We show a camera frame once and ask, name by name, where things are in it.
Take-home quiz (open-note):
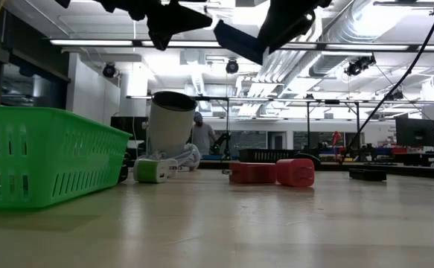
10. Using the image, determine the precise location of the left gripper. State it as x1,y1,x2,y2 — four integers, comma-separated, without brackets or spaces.
54,0,213,52

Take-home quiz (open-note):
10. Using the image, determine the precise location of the dark blue staple box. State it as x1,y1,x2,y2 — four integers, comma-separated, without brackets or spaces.
213,19,267,66

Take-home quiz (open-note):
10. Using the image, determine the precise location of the pink charger cube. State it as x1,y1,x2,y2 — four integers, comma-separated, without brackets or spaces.
275,158,316,188

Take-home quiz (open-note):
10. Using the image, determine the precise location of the green white charger cube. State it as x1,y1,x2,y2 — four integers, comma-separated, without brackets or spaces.
133,158,169,184

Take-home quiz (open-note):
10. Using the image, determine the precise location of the red charger block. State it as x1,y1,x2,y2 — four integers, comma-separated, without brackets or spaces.
222,162,278,185

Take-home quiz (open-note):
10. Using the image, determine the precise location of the black staple box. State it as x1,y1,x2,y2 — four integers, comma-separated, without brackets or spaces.
348,167,388,182

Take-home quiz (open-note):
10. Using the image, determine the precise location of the black ceiling spotlight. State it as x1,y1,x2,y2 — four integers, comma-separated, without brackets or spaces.
102,62,118,79
225,58,240,74

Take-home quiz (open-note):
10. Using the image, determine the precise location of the long ceiling light strip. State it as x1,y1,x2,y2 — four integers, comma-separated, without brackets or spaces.
48,38,434,52

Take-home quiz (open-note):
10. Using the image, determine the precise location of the white cylindrical device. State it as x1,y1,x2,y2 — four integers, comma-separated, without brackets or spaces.
145,91,198,157

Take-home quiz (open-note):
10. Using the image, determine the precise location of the person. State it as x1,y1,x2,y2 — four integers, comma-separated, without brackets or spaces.
191,111,218,157

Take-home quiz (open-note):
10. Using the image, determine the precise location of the black plastic basket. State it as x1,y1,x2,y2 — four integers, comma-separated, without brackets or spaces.
237,148,300,164

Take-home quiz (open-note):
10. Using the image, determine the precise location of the dark glass partition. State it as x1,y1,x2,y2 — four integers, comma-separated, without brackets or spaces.
0,0,71,112

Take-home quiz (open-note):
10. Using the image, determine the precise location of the black computer monitor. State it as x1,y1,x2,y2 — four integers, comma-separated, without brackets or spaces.
395,117,434,148

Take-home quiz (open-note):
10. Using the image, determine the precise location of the cluttered background desk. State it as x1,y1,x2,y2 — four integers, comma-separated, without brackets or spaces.
365,144,434,168

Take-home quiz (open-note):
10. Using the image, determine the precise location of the green plastic basket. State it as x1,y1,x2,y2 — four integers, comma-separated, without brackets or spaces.
0,106,133,210

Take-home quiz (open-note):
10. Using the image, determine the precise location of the silver ventilation duct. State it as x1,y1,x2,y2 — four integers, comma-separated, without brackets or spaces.
255,0,377,89

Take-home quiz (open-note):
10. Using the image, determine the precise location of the black ceiling camera cluster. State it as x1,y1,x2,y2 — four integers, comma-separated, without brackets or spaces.
345,54,377,77

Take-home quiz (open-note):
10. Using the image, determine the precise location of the black background frame rig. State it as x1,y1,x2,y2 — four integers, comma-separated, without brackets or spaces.
127,95,434,163

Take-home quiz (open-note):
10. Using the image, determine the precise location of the black wall screen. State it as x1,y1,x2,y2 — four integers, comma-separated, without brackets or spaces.
110,115,149,150

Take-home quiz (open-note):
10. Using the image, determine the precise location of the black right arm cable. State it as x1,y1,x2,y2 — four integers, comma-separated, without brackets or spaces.
341,0,434,165

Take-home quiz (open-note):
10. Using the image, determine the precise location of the black frame handle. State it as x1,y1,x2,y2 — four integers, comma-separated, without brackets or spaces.
294,152,322,167

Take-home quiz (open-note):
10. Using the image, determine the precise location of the black aluminium table frame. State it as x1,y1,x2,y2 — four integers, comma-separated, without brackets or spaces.
197,159,434,182

